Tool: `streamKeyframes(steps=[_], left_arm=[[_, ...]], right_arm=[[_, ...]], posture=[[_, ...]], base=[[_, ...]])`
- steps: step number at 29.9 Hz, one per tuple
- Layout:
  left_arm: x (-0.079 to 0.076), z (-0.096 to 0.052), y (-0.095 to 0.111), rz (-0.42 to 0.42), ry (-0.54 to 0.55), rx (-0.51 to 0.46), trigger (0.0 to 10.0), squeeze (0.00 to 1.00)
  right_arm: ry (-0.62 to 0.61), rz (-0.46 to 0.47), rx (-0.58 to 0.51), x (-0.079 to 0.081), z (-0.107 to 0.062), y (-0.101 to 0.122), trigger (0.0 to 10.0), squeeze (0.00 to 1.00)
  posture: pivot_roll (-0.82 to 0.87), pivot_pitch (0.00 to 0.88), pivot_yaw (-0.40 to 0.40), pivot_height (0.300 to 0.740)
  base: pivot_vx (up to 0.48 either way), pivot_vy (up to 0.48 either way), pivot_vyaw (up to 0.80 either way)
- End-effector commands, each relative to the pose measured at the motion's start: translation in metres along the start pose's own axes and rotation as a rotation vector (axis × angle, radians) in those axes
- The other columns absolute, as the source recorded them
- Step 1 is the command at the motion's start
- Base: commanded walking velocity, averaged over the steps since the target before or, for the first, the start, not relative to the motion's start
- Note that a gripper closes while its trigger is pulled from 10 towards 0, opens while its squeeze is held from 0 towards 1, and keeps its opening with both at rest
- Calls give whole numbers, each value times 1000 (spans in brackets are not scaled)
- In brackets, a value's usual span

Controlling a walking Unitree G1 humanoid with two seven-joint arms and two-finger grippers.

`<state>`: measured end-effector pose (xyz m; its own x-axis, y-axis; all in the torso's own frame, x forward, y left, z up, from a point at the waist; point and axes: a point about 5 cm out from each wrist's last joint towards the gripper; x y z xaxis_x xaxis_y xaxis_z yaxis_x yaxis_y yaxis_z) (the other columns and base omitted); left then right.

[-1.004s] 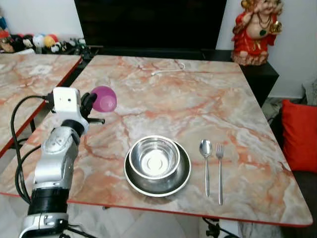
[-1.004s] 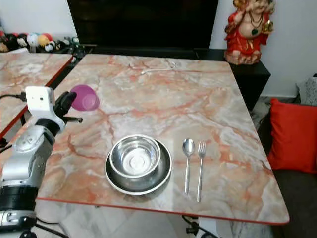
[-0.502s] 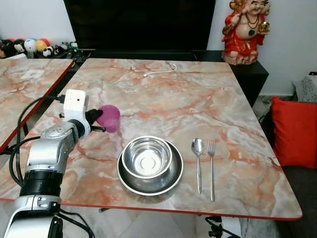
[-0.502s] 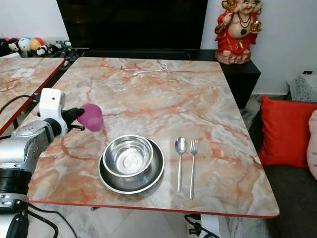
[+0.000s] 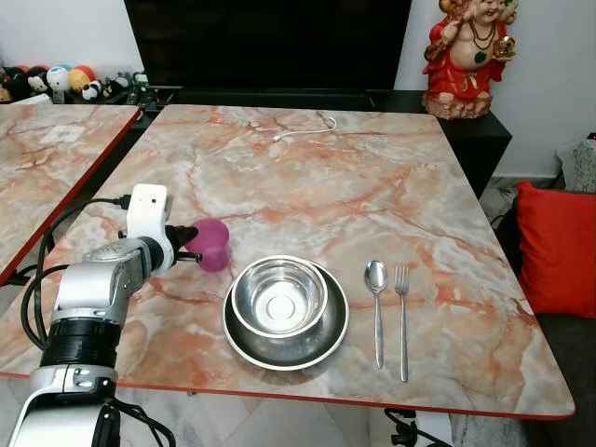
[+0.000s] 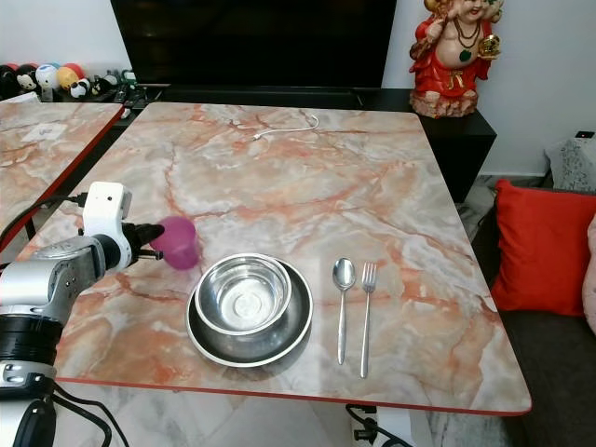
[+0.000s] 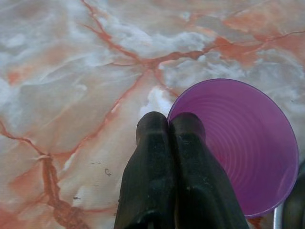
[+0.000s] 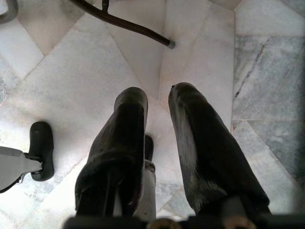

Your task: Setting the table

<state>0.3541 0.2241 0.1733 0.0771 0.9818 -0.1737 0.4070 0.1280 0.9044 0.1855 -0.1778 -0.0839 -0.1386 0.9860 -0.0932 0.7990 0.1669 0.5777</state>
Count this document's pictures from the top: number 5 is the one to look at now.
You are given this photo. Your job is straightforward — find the pink plastic cup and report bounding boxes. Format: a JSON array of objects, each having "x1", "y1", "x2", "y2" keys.
[{"x1": 189, "y1": 218, "x2": 232, "y2": 274}]

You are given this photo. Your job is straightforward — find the steel bowl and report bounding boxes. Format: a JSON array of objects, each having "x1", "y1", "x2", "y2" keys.
[{"x1": 230, "y1": 256, "x2": 329, "y2": 339}]

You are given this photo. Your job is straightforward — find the marble side table red edge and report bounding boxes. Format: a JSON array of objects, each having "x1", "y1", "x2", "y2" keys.
[{"x1": 0, "y1": 102, "x2": 142, "y2": 285}]

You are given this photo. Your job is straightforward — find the green black toy figure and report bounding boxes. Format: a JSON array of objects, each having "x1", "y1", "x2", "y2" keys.
[{"x1": 130, "y1": 72, "x2": 152, "y2": 103}]

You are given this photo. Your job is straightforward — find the steel plate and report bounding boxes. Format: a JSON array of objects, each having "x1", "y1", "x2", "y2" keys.
[{"x1": 222, "y1": 264, "x2": 350, "y2": 372}]

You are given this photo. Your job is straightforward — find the grey patterned pillow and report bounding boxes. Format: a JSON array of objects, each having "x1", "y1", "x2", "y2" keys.
[{"x1": 557, "y1": 138, "x2": 596, "y2": 195}]

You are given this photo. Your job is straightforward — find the red cushion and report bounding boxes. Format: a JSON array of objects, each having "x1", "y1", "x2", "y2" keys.
[{"x1": 515, "y1": 181, "x2": 596, "y2": 319}]

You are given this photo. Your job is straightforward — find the orange red toy ball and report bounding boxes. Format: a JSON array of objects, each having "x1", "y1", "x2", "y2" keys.
[{"x1": 69, "y1": 64, "x2": 96, "y2": 92}]

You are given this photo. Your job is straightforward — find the steel spoon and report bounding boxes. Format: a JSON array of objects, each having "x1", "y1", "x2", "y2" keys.
[{"x1": 363, "y1": 260, "x2": 389, "y2": 370}]

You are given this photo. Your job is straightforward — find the black television screen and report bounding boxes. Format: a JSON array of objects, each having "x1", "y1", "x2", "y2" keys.
[{"x1": 124, "y1": 0, "x2": 413, "y2": 91}]

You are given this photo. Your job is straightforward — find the dark grey sofa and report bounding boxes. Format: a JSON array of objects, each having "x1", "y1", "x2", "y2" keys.
[{"x1": 521, "y1": 312, "x2": 596, "y2": 447}]

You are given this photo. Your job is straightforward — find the steel fork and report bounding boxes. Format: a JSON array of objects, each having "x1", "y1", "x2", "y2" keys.
[{"x1": 394, "y1": 265, "x2": 411, "y2": 384}]

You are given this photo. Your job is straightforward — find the black table foot caster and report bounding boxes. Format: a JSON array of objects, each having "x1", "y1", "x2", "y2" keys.
[{"x1": 385, "y1": 408, "x2": 425, "y2": 447}]

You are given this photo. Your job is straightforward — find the red laughing Buddha statue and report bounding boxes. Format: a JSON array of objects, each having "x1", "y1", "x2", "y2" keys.
[{"x1": 422, "y1": 0, "x2": 519, "y2": 120}]

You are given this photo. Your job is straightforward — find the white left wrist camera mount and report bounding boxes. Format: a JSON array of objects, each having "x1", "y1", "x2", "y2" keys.
[{"x1": 126, "y1": 183, "x2": 174, "y2": 271}]

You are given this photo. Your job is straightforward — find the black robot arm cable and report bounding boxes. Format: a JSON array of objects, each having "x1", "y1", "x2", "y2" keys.
[{"x1": 20, "y1": 194, "x2": 131, "y2": 350}]

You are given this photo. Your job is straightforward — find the white charging cable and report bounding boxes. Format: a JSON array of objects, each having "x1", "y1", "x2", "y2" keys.
[{"x1": 273, "y1": 114, "x2": 338, "y2": 143}]

